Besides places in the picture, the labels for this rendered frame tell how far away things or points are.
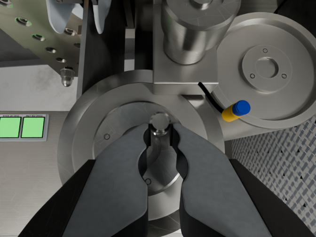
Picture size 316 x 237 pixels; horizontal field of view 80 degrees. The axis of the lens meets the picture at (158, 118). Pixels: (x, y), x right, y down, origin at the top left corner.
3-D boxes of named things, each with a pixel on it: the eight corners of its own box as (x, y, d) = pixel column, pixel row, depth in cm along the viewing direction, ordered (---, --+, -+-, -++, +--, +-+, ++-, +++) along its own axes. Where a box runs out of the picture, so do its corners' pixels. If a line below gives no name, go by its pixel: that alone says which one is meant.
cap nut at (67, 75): (71, 68, 50) (70, 84, 49) (77, 74, 54) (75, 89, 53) (57, 67, 50) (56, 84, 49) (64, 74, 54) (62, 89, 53)
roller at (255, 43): (319, 11, 19) (342, 129, 17) (226, 92, 44) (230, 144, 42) (201, 10, 19) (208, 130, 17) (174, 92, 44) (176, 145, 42)
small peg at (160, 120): (172, 131, 12) (150, 133, 12) (169, 135, 15) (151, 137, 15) (170, 110, 12) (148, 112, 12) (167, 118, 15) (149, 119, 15)
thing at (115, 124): (71, 145, 15) (142, 82, 16) (81, 146, 17) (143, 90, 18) (137, 220, 14) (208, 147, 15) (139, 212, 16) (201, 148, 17)
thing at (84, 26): (93, -60, 22) (81, 97, 18) (124, 51, 45) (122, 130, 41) (88, -60, 22) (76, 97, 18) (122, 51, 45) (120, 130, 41)
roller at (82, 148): (208, 84, 17) (210, 224, 15) (176, 126, 42) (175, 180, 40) (79, 79, 17) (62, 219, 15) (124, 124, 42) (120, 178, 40)
